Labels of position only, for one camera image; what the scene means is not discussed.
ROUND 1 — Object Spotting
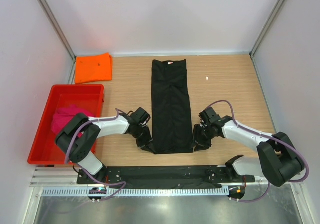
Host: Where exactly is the crumpled pink t shirt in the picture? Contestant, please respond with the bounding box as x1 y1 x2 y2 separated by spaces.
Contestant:
51 104 93 135

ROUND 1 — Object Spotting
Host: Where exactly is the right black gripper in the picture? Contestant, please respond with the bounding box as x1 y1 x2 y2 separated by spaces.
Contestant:
188 123 215 151

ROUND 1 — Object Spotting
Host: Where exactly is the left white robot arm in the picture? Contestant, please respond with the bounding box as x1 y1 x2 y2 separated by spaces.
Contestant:
55 107 153 184

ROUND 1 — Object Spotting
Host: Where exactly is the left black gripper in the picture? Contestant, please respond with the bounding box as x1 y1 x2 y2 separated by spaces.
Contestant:
132 126 156 153

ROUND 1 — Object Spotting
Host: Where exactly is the folded orange t shirt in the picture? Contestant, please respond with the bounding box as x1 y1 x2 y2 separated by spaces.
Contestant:
74 53 113 84

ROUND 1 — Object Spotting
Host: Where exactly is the black t shirt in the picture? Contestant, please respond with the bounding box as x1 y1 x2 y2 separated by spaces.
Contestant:
141 59 194 154

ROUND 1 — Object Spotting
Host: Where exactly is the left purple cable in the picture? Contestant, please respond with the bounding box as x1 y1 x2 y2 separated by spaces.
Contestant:
49 108 127 214

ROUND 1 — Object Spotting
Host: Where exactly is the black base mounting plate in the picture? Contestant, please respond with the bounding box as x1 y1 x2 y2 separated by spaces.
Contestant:
76 164 257 185

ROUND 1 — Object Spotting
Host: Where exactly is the aluminium corner post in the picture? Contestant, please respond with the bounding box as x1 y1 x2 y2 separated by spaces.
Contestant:
29 0 77 60
249 0 298 56

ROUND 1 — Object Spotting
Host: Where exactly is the aluminium rail profile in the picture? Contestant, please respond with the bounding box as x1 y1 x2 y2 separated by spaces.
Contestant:
30 167 267 187

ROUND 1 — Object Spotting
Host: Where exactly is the red plastic bin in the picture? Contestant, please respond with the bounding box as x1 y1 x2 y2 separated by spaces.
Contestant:
27 84 104 165

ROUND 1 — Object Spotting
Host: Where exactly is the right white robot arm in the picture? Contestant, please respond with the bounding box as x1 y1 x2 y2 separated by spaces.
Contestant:
193 107 308 187

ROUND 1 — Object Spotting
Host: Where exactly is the left aluminium corner post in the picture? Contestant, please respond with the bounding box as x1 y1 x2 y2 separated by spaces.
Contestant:
29 0 77 60

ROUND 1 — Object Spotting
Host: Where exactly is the slotted white cable duct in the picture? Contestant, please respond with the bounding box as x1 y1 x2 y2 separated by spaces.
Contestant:
41 186 229 197

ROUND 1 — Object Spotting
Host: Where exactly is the right aluminium corner post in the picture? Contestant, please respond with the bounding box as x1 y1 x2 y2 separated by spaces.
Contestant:
249 0 298 56

